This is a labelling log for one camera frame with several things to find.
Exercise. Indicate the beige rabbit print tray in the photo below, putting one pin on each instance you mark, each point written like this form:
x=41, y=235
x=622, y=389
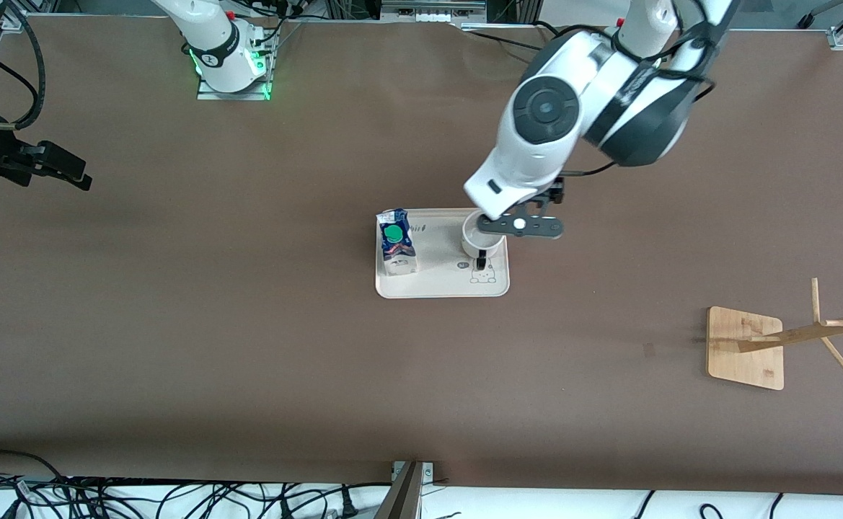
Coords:
x=443, y=277

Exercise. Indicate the wooden mug stand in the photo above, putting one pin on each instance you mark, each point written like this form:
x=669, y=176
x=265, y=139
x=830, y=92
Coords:
x=742, y=360

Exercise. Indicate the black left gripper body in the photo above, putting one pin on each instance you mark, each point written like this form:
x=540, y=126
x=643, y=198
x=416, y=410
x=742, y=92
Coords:
x=552, y=193

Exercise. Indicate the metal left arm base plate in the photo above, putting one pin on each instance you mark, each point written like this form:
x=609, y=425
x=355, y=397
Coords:
x=580, y=90

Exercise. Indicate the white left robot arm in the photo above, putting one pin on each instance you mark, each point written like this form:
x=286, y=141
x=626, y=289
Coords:
x=544, y=115

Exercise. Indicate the silver socket strip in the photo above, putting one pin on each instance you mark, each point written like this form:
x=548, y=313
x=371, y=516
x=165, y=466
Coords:
x=432, y=9

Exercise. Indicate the white smiley face mug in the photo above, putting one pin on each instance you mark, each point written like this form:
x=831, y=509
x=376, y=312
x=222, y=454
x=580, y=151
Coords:
x=473, y=244

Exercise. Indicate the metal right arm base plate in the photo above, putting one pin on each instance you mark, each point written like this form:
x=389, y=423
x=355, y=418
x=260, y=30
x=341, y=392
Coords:
x=262, y=90

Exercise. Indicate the aluminium frame profile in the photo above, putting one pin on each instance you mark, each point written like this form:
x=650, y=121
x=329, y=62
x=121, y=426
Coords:
x=403, y=494

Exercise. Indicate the blue white milk carton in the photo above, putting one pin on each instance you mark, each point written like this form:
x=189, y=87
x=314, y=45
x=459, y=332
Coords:
x=396, y=252

